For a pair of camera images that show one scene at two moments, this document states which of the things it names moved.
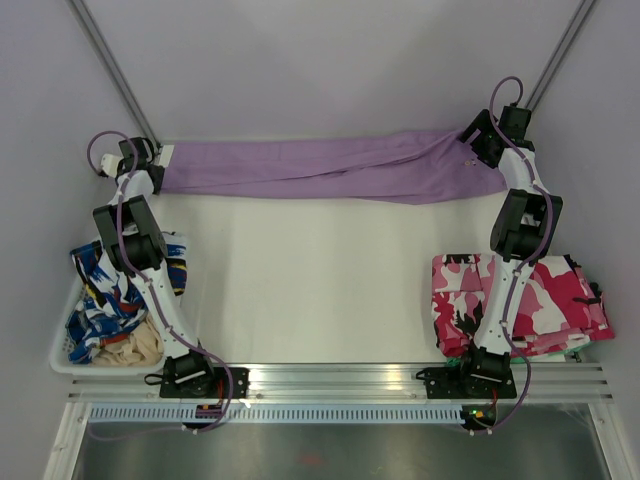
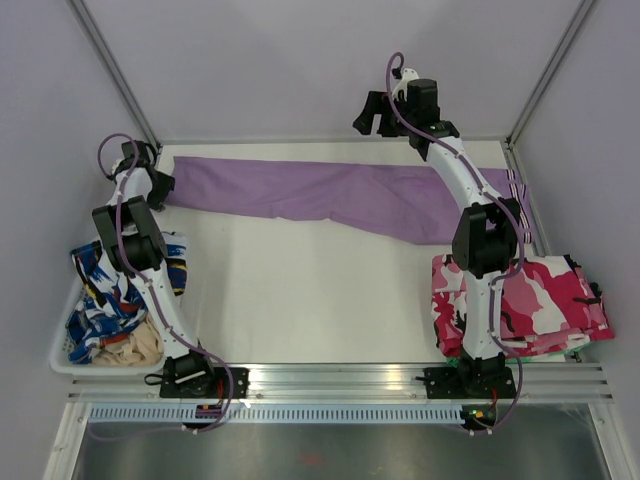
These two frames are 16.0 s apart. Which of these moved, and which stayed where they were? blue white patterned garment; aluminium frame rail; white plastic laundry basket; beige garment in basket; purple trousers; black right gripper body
Moved: black right gripper body; purple trousers
Stayed: beige garment in basket; aluminium frame rail; blue white patterned garment; white plastic laundry basket
